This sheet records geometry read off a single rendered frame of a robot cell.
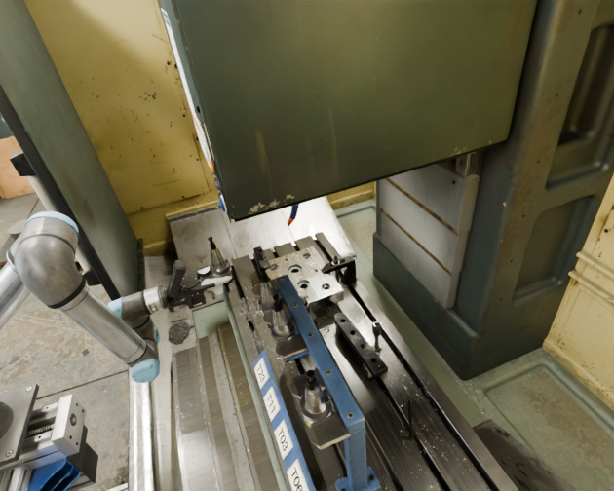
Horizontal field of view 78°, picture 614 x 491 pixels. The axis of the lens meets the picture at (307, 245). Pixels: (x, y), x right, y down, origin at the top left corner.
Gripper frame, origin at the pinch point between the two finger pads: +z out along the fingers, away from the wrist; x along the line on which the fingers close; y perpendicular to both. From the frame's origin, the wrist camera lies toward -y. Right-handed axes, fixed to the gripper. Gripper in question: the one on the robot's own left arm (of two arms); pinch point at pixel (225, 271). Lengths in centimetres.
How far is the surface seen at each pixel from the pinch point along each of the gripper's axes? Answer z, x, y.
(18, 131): -41, -30, -46
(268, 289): 8.8, 23.5, -8.0
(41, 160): -40, -31, -37
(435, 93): 48, 33, -51
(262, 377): 0.6, 23.6, 25.1
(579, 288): 106, 39, 23
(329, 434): 9, 61, -3
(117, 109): -23, -100, -30
